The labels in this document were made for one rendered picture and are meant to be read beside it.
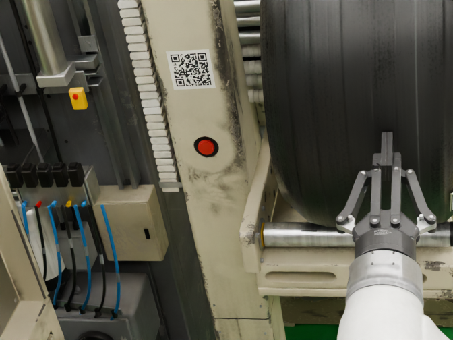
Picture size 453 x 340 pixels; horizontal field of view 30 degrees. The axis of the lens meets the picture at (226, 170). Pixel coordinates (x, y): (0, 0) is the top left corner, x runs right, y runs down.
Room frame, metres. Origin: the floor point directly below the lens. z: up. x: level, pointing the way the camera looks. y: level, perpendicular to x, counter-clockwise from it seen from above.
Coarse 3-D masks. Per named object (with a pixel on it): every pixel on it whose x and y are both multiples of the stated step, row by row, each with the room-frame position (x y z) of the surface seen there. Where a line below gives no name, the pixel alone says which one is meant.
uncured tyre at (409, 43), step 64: (320, 0) 1.09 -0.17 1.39; (384, 0) 1.06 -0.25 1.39; (448, 0) 1.04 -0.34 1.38; (320, 64) 1.04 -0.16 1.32; (384, 64) 1.01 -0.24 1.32; (448, 64) 1.00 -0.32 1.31; (320, 128) 1.02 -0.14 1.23; (384, 128) 0.99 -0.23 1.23; (448, 128) 0.97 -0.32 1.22; (320, 192) 1.03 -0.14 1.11; (384, 192) 1.00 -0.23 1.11; (448, 192) 0.99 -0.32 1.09
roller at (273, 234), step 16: (272, 224) 1.20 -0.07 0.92; (288, 224) 1.20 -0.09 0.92; (304, 224) 1.19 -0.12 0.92; (448, 224) 1.12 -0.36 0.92; (272, 240) 1.18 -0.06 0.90; (288, 240) 1.17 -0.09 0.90; (304, 240) 1.16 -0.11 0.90; (320, 240) 1.16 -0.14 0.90; (336, 240) 1.15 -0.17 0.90; (352, 240) 1.14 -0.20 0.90; (432, 240) 1.10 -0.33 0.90; (448, 240) 1.10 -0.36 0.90
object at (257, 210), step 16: (256, 176) 1.32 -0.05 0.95; (272, 176) 1.37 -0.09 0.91; (256, 192) 1.27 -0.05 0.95; (272, 192) 1.35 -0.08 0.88; (256, 208) 1.22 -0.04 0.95; (272, 208) 1.33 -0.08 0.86; (256, 224) 1.19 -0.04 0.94; (240, 240) 1.16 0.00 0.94; (256, 240) 1.17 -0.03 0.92; (256, 256) 1.15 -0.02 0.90; (256, 272) 1.15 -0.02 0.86
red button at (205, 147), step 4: (204, 140) 1.28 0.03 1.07; (208, 140) 1.28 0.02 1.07; (200, 144) 1.28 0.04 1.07; (204, 144) 1.28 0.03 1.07; (208, 144) 1.28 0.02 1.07; (212, 144) 1.28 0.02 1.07; (200, 148) 1.28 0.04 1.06; (204, 148) 1.28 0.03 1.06; (208, 148) 1.28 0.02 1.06; (212, 148) 1.28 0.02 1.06; (204, 152) 1.28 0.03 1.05; (208, 152) 1.28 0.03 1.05
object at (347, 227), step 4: (348, 216) 0.85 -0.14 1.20; (352, 216) 0.85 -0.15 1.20; (348, 220) 0.85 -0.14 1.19; (352, 220) 0.84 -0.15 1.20; (336, 224) 0.85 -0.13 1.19; (344, 224) 0.84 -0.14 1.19; (348, 224) 0.84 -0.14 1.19; (352, 224) 0.84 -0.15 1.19; (340, 228) 0.84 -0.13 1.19; (344, 228) 0.84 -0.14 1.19; (348, 228) 0.83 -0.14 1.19; (352, 228) 0.83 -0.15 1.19; (348, 232) 0.83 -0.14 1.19
